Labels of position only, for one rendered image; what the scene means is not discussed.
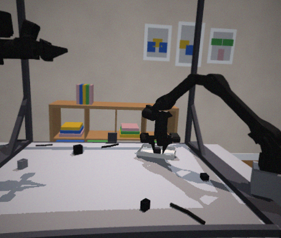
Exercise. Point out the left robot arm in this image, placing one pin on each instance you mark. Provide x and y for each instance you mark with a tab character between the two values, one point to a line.
262	132

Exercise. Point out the dark grey metal support frame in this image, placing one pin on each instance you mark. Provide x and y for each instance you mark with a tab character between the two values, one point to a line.
25	108

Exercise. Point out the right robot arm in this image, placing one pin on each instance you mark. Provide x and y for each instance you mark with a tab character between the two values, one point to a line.
6	30

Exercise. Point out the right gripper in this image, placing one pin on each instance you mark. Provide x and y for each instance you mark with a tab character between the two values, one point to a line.
41	48

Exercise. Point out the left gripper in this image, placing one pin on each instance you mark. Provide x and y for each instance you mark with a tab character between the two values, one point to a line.
145	138

